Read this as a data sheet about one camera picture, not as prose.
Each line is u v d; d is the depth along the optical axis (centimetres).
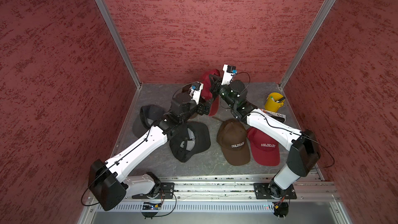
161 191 74
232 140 83
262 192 74
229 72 63
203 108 64
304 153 44
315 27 87
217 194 74
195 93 60
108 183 38
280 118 98
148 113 97
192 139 92
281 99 100
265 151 84
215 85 65
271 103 100
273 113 103
